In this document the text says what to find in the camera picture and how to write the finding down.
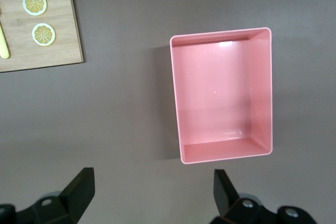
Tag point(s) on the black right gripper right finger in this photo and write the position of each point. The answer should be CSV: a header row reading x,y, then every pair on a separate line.
x,y
228,203

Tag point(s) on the yellow plastic fork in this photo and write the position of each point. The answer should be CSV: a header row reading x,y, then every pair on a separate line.
x,y
4,48

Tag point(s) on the lemon slice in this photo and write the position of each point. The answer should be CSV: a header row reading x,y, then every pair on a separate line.
x,y
35,3
43,34

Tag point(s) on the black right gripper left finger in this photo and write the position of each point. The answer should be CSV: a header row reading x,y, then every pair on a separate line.
x,y
76,195

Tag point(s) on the bamboo cutting board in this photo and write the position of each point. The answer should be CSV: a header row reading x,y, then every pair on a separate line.
x,y
60,51

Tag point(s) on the pink plastic bin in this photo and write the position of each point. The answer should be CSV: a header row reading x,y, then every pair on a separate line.
x,y
210,90

